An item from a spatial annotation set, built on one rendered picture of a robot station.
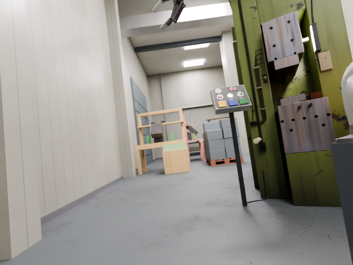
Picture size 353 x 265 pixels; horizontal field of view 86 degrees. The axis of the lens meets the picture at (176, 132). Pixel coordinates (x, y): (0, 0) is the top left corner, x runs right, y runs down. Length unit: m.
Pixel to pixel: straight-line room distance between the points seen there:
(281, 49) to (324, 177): 1.22
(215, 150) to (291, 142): 3.54
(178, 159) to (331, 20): 3.76
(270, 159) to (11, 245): 2.33
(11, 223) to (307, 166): 2.42
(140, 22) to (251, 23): 5.11
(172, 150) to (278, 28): 3.50
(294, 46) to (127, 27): 5.75
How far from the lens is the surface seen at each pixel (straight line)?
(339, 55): 2.37
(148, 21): 7.15
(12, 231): 2.01
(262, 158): 2.21
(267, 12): 2.54
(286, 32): 2.27
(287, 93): 2.58
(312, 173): 2.05
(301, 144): 2.01
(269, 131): 2.20
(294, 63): 2.17
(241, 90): 2.05
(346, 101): 0.88
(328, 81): 2.29
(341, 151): 0.90
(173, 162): 4.85
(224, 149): 5.41
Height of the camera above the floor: 0.66
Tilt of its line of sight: 4 degrees up
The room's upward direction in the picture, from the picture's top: 7 degrees counter-clockwise
